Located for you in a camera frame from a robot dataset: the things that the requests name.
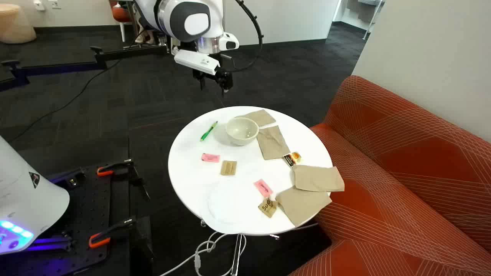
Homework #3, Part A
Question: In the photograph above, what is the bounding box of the orange striped sofa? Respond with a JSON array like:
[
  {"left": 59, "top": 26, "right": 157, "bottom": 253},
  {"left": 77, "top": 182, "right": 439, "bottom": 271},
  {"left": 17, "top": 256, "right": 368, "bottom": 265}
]
[{"left": 289, "top": 75, "right": 491, "bottom": 276}]

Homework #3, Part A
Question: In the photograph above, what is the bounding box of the orange black clamp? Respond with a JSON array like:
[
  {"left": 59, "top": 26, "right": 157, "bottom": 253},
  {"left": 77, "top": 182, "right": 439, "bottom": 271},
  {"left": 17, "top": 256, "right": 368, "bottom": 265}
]
[
  {"left": 95, "top": 158, "right": 138, "bottom": 181},
  {"left": 86, "top": 218, "right": 137, "bottom": 251}
]

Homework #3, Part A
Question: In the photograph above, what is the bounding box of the beige round stool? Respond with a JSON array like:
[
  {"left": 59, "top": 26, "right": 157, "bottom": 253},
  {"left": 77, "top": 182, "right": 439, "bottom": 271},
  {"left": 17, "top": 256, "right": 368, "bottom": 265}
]
[{"left": 0, "top": 3, "right": 39, "bottom": 46}]

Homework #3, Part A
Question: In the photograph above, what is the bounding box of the black floor cable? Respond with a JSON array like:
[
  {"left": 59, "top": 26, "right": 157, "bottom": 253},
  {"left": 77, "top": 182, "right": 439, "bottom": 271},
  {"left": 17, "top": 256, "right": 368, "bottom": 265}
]
[{"left": 14, "top": 60, "right": 125, "bottom": 138}]

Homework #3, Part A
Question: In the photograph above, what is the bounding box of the white cables bundle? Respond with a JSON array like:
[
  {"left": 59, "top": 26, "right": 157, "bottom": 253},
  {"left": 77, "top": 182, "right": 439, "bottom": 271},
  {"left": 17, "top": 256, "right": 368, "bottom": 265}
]
[{"left": 160, "top": 230, "right": 250, "bottom": 276}]

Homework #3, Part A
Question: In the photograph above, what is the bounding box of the green pen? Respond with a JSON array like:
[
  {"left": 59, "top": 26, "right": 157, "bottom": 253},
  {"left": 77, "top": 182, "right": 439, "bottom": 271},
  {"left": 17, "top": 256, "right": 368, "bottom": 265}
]
[{"left": 200, "top": 120, "right": 220, "bottom": 143}]

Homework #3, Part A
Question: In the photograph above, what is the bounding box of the pale ceramic bowl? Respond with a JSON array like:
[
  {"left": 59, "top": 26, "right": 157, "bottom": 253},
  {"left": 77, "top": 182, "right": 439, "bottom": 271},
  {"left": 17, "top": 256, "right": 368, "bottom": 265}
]
[{"left": 223, "top": 117, "right": 261, "bottom": 149}]

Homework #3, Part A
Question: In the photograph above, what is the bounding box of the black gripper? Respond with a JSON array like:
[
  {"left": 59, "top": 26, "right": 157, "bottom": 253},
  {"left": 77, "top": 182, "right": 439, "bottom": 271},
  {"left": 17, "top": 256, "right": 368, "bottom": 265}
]
[{"left": 190, "top": 64, "right": 235, "bottom": 94}]

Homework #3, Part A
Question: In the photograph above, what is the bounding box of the pink sugar packet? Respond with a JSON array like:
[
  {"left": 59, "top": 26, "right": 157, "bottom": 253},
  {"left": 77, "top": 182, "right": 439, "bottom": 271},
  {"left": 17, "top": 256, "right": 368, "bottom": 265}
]
[
  {"left": 253, "top": 178, "right": 275, "bottom": 199},
  {"left": 200, "top": 152, "right": 223, "bottom": 166}
]

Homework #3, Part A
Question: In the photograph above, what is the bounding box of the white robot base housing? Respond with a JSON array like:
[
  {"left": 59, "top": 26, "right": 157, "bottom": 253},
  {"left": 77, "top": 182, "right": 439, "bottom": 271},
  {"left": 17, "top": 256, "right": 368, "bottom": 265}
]
[{"left": 0, "top": 135, "right": 72, "bottom": 258}]

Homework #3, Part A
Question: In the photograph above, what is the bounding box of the small brown paper napkin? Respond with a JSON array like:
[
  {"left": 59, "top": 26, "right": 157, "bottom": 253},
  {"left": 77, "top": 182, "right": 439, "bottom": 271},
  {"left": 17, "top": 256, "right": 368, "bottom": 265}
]
[{"left": 238, "top": 109, "right": 278, "bottom": 130}]

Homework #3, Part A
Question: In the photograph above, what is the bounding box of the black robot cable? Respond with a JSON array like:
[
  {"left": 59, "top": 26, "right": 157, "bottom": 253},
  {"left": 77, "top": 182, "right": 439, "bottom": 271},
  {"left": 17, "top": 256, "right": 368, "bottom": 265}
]
[{"left": 233, "top": 0, "right": 266, "bottom": 49}]

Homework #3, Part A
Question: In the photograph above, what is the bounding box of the black camera stand bar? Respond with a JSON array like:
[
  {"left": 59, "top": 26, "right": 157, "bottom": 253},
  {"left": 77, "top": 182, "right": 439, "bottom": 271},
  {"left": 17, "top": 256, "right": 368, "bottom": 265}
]
[{"left": 0, "top": 44, "right": 172, "bottom": 89}]

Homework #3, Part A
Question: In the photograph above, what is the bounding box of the dark yellow small packet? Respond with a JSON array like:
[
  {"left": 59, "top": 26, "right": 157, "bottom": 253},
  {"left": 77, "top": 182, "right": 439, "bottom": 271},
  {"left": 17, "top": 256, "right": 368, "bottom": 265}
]
[{"left": 281, "top": 150, "right": 304, "bottom": 169}]

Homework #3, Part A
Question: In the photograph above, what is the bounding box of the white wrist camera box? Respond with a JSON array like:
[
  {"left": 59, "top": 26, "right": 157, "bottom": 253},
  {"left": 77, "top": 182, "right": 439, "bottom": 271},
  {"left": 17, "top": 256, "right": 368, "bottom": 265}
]
[{"left": 172, "top": 48, "right": 223, "bottom": 77}]

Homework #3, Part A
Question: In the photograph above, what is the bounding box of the orange chair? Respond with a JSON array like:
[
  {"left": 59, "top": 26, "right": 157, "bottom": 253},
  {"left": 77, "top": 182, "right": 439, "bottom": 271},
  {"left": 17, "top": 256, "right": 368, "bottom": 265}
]
[{"left": 108, "top": 0, "right": 138, "bottom": 43}]

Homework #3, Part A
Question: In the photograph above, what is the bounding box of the brown sugar packet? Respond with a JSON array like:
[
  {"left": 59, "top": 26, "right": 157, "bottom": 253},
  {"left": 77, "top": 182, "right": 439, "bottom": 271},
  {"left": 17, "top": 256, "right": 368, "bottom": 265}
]
[
  {"left": 220, "top": 159, "right": 240, "bottom": 178},
  {"left": 256, "top": 196, "right": 279, "bottom": 219}
]

